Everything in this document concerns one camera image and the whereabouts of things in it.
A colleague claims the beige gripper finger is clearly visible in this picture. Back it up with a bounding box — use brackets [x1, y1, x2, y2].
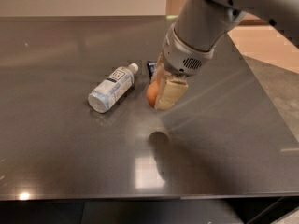
[154, 75, 189, 111]
[151, 54, 164, 82]

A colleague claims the orange fruit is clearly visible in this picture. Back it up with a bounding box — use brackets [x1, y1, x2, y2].
[147, 81, 160, 107]

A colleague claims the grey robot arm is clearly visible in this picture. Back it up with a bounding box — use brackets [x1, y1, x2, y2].
[147, 0, 299, 111]

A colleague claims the blue labelled plastic bottle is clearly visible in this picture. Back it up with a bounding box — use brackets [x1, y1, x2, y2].
[88, 63, 138, 114]

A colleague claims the dark blue snack packet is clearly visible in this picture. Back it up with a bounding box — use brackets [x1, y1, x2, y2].
[147, 61, 157, 81]

